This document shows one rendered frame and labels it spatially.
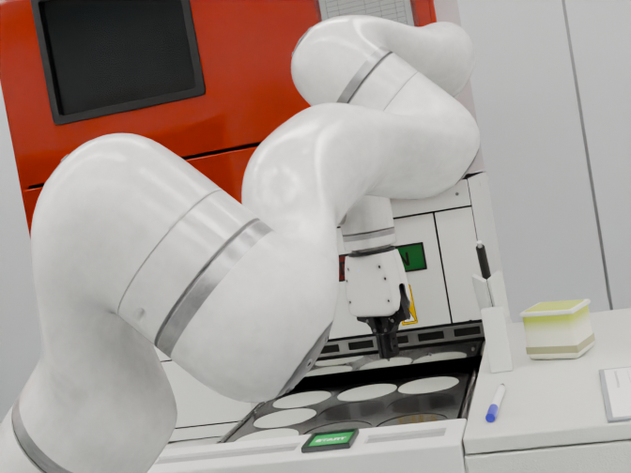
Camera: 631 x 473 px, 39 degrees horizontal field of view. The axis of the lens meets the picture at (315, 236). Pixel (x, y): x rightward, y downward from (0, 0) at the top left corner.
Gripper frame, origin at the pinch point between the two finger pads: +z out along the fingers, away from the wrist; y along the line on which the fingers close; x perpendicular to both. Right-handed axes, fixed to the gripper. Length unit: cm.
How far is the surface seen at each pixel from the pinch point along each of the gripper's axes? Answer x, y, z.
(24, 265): 50, -226, -17
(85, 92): -17, -47, -51
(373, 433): -32.4, 25.7, 2.1
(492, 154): 146, -75, -28
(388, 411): -8.4, 5.6, 8.1
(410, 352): 11.9, -6.0, 4.4
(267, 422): -17.8, -11.5, 8.1
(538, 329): -1.5, 29.2, -2.6
